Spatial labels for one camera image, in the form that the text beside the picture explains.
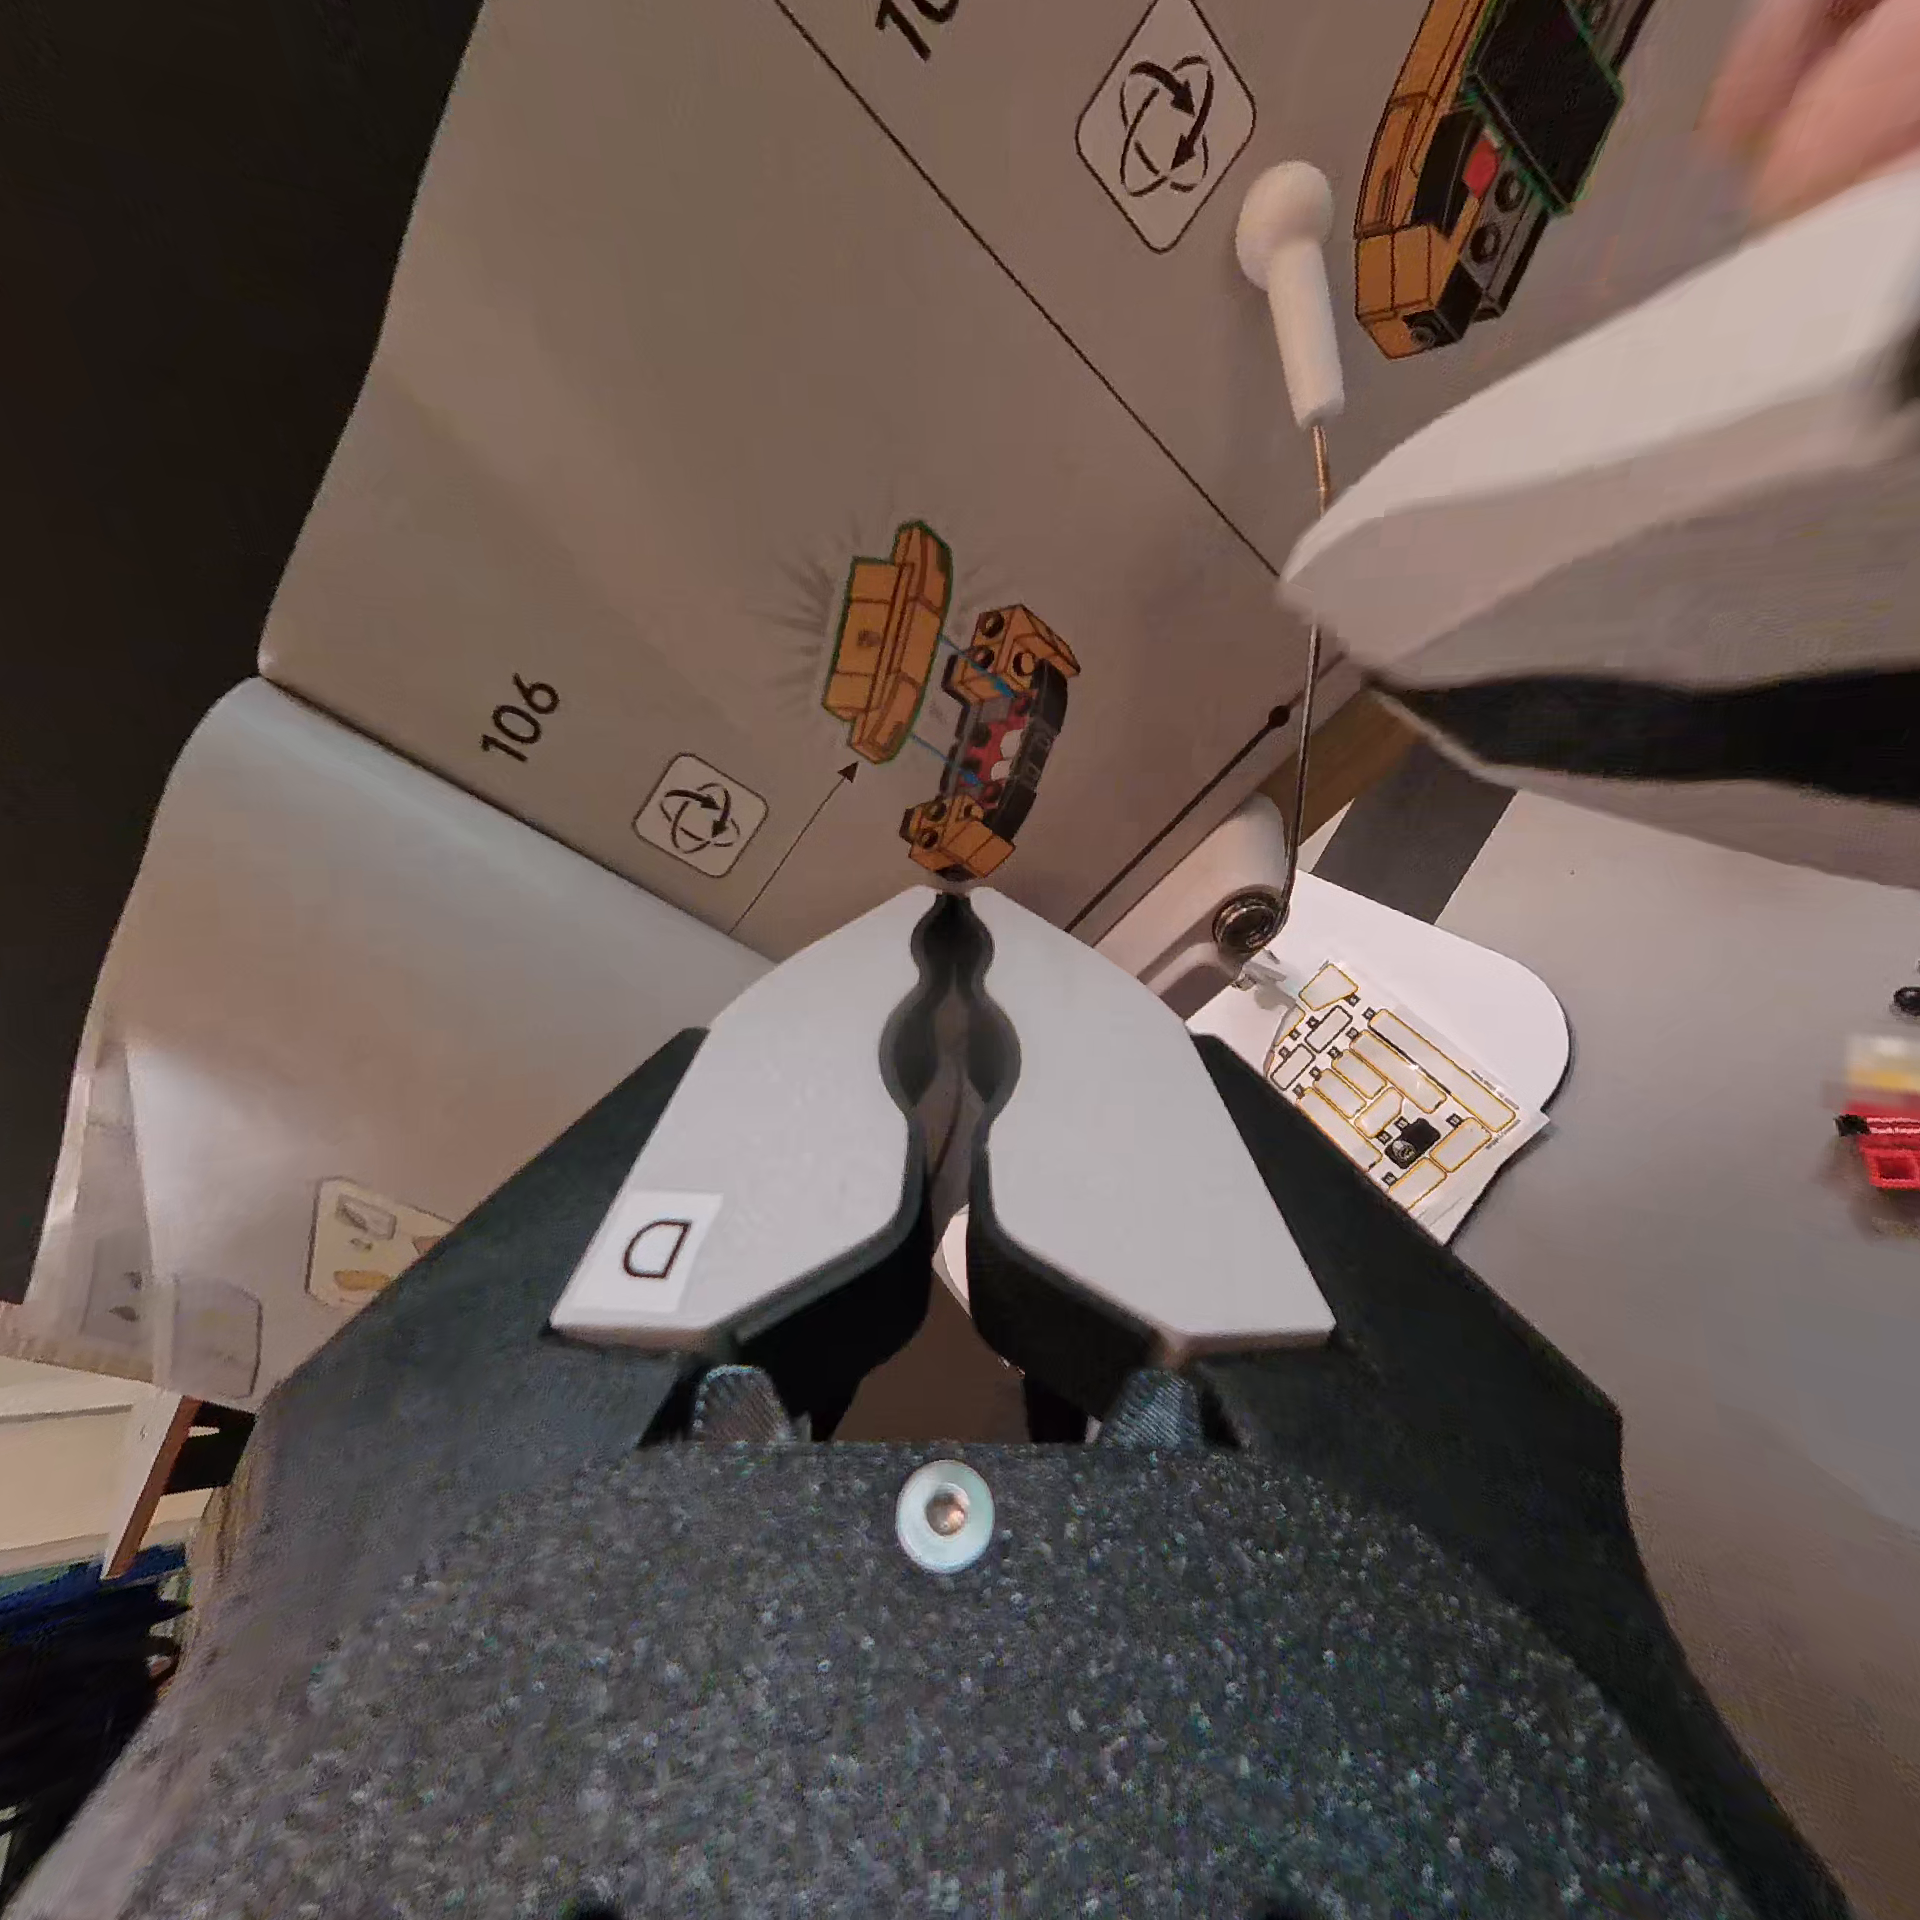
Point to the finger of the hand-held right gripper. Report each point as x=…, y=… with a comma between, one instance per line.
x=1800, y=840
x=1652, y=511

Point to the large dark panel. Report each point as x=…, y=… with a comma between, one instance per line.
x=149, y=600

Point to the person's right hand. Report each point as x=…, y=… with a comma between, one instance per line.
x=1846, y=90

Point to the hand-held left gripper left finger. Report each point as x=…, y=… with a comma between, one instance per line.
x=751, y=1156

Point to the instruction booklet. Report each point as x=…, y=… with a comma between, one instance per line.
x=675, y=376

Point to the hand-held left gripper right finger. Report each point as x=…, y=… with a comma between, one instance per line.
x=1156, y=1186

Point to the light wooden panel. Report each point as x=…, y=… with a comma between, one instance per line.
x=1343, y=764

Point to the red toy minifigure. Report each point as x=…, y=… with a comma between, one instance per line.
x=1893, y=1156

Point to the clear sticker sheet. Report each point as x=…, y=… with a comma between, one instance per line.
x=1395, y=1079

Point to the white book stand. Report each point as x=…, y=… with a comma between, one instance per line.
x=1184, y=916

